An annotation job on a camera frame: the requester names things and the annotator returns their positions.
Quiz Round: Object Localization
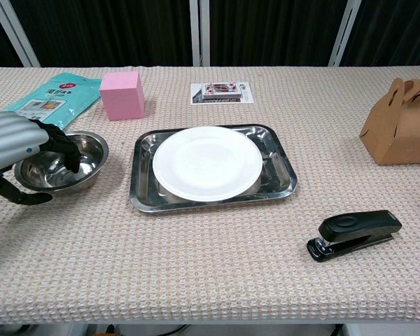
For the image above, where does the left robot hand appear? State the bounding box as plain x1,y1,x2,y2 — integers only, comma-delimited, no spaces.
0,111,81,205

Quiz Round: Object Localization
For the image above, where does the metal bowl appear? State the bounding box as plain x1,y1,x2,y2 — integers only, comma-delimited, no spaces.
14,130,110,193

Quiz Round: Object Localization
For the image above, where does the stainless steel tray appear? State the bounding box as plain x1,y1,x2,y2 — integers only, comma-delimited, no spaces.
129,123,298,214

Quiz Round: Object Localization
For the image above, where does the teal plastic bag pack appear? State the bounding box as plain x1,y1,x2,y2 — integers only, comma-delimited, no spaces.
2,72,103,129

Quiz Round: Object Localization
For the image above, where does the pink sticky note block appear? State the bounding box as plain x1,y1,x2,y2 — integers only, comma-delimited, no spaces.
99,71,146,122

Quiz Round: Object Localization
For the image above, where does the black curtain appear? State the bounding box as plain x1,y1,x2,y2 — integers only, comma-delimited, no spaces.
0,0,420,68

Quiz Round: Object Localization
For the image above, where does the white round plate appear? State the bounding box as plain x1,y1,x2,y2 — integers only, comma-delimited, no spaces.
152,126,264,202

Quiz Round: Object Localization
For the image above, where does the playing card deck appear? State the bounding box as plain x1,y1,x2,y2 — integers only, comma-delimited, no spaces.
202,82,242,100

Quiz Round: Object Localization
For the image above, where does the beige waffle tablecloth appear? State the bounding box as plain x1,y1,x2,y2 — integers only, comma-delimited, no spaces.
0,64,420,324

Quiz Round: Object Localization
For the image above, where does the playing card pack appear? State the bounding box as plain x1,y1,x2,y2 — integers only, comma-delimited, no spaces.
190,82,255,106

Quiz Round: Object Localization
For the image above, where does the black stapler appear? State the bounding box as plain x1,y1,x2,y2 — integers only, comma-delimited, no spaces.
307,209,403,263

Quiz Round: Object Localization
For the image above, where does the brown cardboard carry box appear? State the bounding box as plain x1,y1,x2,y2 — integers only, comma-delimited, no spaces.
358,76,420,166

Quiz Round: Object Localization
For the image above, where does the white metal frame post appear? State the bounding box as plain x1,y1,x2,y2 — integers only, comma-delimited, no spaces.
0,0,41,68
328,0,362,67
189,0,211,67

